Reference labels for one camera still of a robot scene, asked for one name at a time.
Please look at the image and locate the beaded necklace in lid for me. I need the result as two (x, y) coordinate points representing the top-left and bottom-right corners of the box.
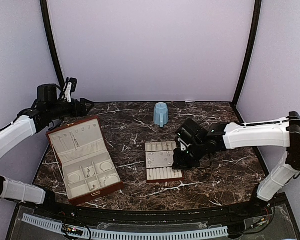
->
(70, 131), (81, 150)

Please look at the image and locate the black right corner post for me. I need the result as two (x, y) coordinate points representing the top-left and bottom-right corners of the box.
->
(231, 0), (262, 108)

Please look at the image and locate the small circuit board with leds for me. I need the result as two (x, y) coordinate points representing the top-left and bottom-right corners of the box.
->
(61, 224), (84, 236)

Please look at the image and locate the black front table rail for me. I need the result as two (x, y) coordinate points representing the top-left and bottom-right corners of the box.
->
(25, 198), (276, 231)

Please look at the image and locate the black left corner post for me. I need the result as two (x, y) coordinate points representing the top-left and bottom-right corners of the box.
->
(39, 0), (65, 87)

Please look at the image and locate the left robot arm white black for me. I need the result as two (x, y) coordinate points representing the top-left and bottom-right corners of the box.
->
(0, 78), (95, 218)

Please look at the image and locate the silver bracelet back compartment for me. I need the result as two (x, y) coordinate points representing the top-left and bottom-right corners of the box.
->
(99, 161), (113, 172)

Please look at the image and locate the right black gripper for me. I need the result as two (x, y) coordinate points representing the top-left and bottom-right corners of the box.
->
(172, 140), (207, 170)

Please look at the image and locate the brown jewelry tray cream lining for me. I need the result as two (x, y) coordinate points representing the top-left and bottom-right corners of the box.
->
(145, 141), (184, 183)

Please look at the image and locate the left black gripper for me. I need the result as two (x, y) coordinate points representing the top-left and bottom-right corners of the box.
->
(48, 98), (95, 121)

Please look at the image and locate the light blue upside-down mug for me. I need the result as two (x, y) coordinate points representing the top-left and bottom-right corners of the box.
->
(153, 102), (169, 128)

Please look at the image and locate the white slotted cable duct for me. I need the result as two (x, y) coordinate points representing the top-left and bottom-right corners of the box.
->
(21, 214), (229, 240)

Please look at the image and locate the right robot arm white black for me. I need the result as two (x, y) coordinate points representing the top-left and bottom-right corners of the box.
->
(172, 111), (300, 217)

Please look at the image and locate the brown jewelry box cream lining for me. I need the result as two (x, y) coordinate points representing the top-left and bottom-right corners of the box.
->
(46, 116), (124, 206)

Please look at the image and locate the black corner post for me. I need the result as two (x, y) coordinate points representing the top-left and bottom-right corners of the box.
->
(39, 0), (65, 87)
(231, 0), (262, 108)

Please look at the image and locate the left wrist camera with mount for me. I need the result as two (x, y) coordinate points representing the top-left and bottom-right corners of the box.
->
(59, 77), (78, 103)

